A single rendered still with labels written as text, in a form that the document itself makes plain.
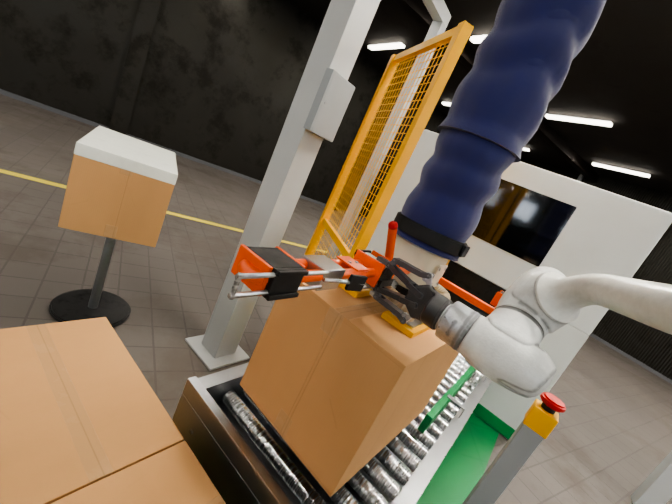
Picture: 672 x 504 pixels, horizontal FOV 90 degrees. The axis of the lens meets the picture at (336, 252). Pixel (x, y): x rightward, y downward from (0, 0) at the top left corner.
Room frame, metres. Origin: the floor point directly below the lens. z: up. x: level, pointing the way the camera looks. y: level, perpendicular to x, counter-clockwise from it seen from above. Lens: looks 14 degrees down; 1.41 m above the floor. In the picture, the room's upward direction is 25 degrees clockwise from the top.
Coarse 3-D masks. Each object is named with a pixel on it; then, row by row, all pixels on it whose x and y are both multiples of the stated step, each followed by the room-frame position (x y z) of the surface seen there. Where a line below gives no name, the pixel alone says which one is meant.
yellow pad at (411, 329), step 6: (384, 312) 0.85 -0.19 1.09; (390, 312) 0.86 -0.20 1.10; (384, 318) 0.84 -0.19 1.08; (390, 318) 0.83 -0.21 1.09; (396, 318) 0.84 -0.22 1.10; (396, 324) 0.82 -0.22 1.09; (402, 324) 0.82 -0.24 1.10; (408, 324) 0.83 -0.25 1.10; (414, 324) 0.84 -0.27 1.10; (420, 324) 0.87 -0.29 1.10; (402, 330) 0.81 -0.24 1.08; (408, 330) 0.80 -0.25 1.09; (414, 330) 0.82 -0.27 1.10; (420, 330) 0.84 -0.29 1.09; (426, 330) 0.89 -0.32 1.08; (408, 336) 0.80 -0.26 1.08; (414, 336) 0.81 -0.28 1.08
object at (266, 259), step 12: (240, 252) 0.49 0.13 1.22; (252, 252) 0.48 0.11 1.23; (264, 252) 0.50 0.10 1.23; (276, 252) 0.52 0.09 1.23; (252, 264) 0.47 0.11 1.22; (264, 264) 0.46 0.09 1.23; (276, 264) 0.47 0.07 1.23; (288, 264) 0.50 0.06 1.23; (300, 264) 0.52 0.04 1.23; (252, 288) 0.46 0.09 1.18; (264, 288) 0.46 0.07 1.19
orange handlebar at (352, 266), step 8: (336, 256) 0.70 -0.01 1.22; (344, 256) 0.72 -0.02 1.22; (240, 264) 0.46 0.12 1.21; (248, 264) 0.46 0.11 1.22; (304, 264) 0.59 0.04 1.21; (344, 264) 0.70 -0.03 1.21; (352, 264) 0.69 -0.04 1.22; (360, 264) 0.72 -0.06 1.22; (240, 272) 0.45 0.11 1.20; (248, 272) 0.45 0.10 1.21; (256, 272) 0.45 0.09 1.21; (352, 272) 0.66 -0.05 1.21; (360, 272) 0.69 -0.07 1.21; (368, 272) 0.72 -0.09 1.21; (408, 272) 0.92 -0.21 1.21; (248, 280) 0.45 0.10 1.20; (256, 280) 0.45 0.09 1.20; (304, 280) 0.53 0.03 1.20; (312, 280) 0.55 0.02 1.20; (320, 280) 0.57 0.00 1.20; (440, 280) 1.00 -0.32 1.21; (448, 288) 0.98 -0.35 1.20; (456, 288) 0.97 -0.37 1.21; (464, 296) 0.95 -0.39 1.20; (472, 296) 0.94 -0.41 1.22; (480, 304) 0.93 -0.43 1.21; (488, 304) 0.93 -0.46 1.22; (488, 312) 0.91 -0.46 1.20
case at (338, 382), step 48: (288, 336) 0.81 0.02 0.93; (336, 336) 0.74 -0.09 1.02; (384, 336) 0.74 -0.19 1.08; (432, 336) 0.88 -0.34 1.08; (240, 384) 0.86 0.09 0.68; (288, 384) 0.78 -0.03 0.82; (336, 384) 0.71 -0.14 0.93; (384, 384) 0.66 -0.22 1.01; (432, 384) 1.02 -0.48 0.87; (288, 432) 0.74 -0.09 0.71; (336, 432) 0.68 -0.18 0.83; (384, 432) 0.78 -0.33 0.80; (336, 480) 0.65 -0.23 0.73
